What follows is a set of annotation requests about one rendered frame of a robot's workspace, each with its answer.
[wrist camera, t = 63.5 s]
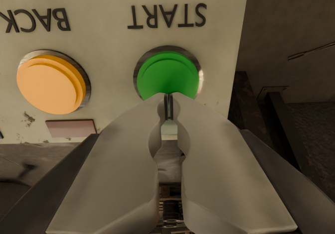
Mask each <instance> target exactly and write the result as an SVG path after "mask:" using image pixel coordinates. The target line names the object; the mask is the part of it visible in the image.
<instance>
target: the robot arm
mask: <svg viewBox="0 0 335 234"><path fill-rule="evenodd" d="M168 106H169V110H170V120H173V121H174V122H175V124H176V125H177V145H178V147H179V148H180V149H181V150H182V152H183V153H184V154H185V156H186V158H185V160H184V161H183V163H182V165H181V201H182V210H183V220H184V223H185V225H186V226H187V228H188V229H189V230H191V231H192V232H194V233H195V234H335V203H334V202H333V201H332V200H331V199H330V198H329V197H328V196H327V195H326V194H325V193H324V192H323V191H322V190H321V189H320V188H318V187H317V186H316V185H315V184H314V183H313V182H312V181H311V180H309V179H308V178H307V177H306V176H305V175H303V174H302V173H301V172H300V171H298V170H297V169H296V168H295V167H294V166H292V165H291V164H290V163H289V162H287V161H286V160H285V159H284V158H283V157H281V156H280V155H279V154H277V153H276V152H275V151H274V150H273V149H271V148H270V147H269V146H268V145H266V144H265V143H264V142H263V141H262V140H260V139H259V138H258V137H257V136H255V135H254V134H253V133H252V132H251V131H249V130H248V129H242V130H240V129H239V128H238V127H236V126H235V125H234V124H233V123H232V122H230V121H229V120H228V119H226V118H225V117H224V116H222V115H221V114H219V113H218V112H216V111H214V110H213V109H211V108H209V107H207V106H205V105H203V104H201V103H199V102H197V101H195V100H193V99H191V98H189V97H187V96H185V95H183V94H182V93H179V92H175V93H172V94H165V93H157V94H155V95H153V96H151V97H150V98H148V99H146V100H145V101H143V102H141V103H139V104H138V105H136V106H134V107H132V108H131V109H129V110H127V111H126V112H124V113H123V114H121V115H120V116H118V117H117V118H116V119H114V120H113V121H112V122H111V123H109V124H108V125H107V126H106V127H105V128H104V129H103V130H102V131H101V132H100V133H91V134H90V135H89V136H88V137H87V138H85V139H84V140H83V141H82V142H81V143H80V144H79V145H78V146H77V147H75V148H74V149H73V150H72V151H71V152H70V153H69V154H68V155H66V156H65V157H64V158H63V159H62V160H61V161H60V162H59V163H58V164H56V165H55V166H54V167H53V168H52V169H51V170H50V171H49V172H48V173H46V174H45V175H44V176H43V177H42V178H41V179H40V180H39V181H38V182H36V183H35V184H34V185H33V186H32V187H31V188H30V189H29V190H28V191H27V192H26V193H25V194H24V195H23V196H22V197H21V198H20V199H19V200H18V201H17V202H16V203H15V204H14V205H13V206H12V208H11V209H10V210H9V211H8V212H7V213H6V214H5V216H4V217H3V218H2V219H1V220H0V234H149V233H150V232H152V231H153V230H154V229H155V227H156V226H157V224H158V220H159V206H160V188H159V177H158V166H157V164H156V162H155V161H154V156H155V155H156V153H157V152H158V151H159V149H160V148H161V146H162V137H161V126H162V125H163V123H164V122H165V121H166V120H168Z"/></svg>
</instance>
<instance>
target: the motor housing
mask: <svg viewBox="0 0 335 234"><path fill-rule="evenodd" d="M230 109H231V113H232V117H233V121H234V125H235V126H236V127H238V128H239V129H240V130H242V129H248V130H249V131H251V132H252V133H253V134H254V135H255V136H257V137H258V138H259V139H260V140H262V141H263V142H264V143H265V144H266V145H268V146H269V147H270V148H271V149H273V150H274V147H273V145H272V142H271V139H270V136H269V134H268V131H267V128H266V125H265V123H264V120H263V117H262V114H261V112H260V109H259V106H258V103H257V101H256V98H255V95H254V92H253V90H252V87H251V84H250V81H249V78H248V76H247V73H246V71H235V75H234V81H233V87H232V93H231V99H230ZM274 151H275V150H274Z"/></svg>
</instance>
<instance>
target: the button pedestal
mask: <svg viewBox="0 0 335 234"><path fill-rule="evenodd" d="M245 7H246V0H0V132H1V133H2V135H3V136H4V138H3V139H0V144H18V143H58V142H82V141H83V140H84V139H85V138H87V137H51V134H50V132H49V130H48V128H47V125H46V123H45V121H46V120H72V119H93V121H94V124H95V128H96V131H97V133H100V132H101V131H102V130H103V129H104V128H105V127H106V126H107V125H108V124H109V123H111V122H112V121H113V120H114V119H116V118H117V117H118V116H120V115H121V114H123V113H124V112H126V111H127V110H129V109H131V108H132V107H134V106H136V105H138V104H139V103H141V102H143V101H144V99H143V98H142V96H141V95H140V93H139V90H138V87H137V76H138V73H139V69H140V67H141V65H142V64H143V63H144V62H145V61H146V60H147V59H148V58H149V57H150V56H152V55H154V54H156V53H159V52H163V51H173V52H178V53H180V54H183V55H184V56H186V57H187V58H189V59H190V60H191V61H192V62H193V63H194V65H195V67H196V69H197V71H198V75H199V88H198V91H197V93H196V95H195V97H194V98H193V100H195V101H197V102H199V103H201V104H203V105H205V106H207V107H209V108H211V109H213V110H214V111H216V112H218V113H219V114H221V115H222V116H224V117H225V118H226V119H227V118H228V112H229V106H230V99H231V93H232V87H233V81H234V75H235V68H236V62H237V56H238V50H239V43H240V37H241V31H242V25H243V19H244V12H245ZM39 55H51V56H56V57H59V58H61V59H63V60H65V61H67V62H68V63H70V64H71V65H72V66H74V67H75V68H76V69H77V70H78V72H79V73H80V74H81V76H82V78H83V80H84V83H85V87H86V94H85V98H84V100H83V101H82V103H81V104H80V106H79V107H78V108H77V109H76V110H74V111H73V112H71V113H68V114H63V115H56V114H50V113H47V112H44V111H42V110H40V109H38V108H36V107H35V106H33V105H32V104H31V103H30V102H29V101H28V100H27V99H26V98H25V97H24V96H23V95H22V93H21V91H20V90H19V87H18V84H17V72H18V70H19V68H20V66H21V65H22V64H23V63H24V62H26V61H28V60H29V59H31V58H33V57H35V56H39Z"/></svg>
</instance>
